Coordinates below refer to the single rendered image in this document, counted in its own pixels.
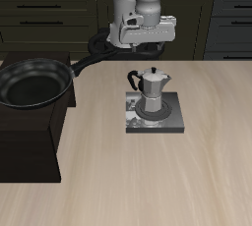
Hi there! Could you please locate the dark olive kitchen cupboard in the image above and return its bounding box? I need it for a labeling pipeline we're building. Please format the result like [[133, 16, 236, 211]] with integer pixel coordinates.
[[0, 0, 215, 62]]

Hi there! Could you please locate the grey kitchen drawer unit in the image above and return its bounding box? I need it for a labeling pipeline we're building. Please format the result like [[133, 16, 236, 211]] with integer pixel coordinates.
[[203, 0, 252, 62]]

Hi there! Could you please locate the silver moka pot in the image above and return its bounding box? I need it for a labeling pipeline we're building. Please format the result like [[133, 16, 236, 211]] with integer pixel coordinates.
[[127, 66, 173, 113]]

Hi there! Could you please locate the dark grey stove plate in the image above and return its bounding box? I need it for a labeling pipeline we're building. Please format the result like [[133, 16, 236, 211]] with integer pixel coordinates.
[[125, 91, 185, 135]]

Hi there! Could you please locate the black frying pan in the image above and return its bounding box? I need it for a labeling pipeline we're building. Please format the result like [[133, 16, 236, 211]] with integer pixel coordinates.
[[0, 51, 120, 111]]

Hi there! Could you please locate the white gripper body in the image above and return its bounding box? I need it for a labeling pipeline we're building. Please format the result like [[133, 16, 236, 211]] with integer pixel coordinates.
[[119, 15, 177, 45]]

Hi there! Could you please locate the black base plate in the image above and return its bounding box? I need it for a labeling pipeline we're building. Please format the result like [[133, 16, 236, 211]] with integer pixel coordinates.
[[87, 28, 165, 62]]

